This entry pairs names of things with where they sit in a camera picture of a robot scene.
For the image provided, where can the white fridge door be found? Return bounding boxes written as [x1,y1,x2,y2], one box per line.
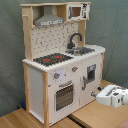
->
[80,55,102,106]

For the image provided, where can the toy microwave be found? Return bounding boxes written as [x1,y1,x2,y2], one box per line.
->
[67,3,90,20]

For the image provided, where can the right oven knob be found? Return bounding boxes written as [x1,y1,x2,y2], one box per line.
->
[72,66,78,72]

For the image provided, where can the oven knob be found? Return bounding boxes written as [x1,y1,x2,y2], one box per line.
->
[54,73,60,79]
[72,66,78,72]

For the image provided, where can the left oven knob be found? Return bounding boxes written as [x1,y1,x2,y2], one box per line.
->
[54,73,60,79]

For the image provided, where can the black toy faucet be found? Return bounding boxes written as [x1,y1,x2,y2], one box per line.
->
[67,33,82,49]

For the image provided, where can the black stovetop red burners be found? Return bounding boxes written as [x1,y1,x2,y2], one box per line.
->
[34,53,70,66]

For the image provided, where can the wooden toy kitchen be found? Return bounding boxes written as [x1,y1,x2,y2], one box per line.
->
[22,2,105,127]

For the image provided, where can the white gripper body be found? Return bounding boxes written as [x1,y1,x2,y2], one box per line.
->
[96,85,127,108]

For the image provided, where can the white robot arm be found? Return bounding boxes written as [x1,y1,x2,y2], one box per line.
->
[96,85,128,108]

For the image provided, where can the grey range hood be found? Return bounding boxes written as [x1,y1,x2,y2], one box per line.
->
[34,6,64,27]

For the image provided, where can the white oven door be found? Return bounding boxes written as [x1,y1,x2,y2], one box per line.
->
[49,79,80,123]

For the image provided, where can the grey toy sink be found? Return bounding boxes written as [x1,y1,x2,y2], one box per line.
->
[66,47,94,56]

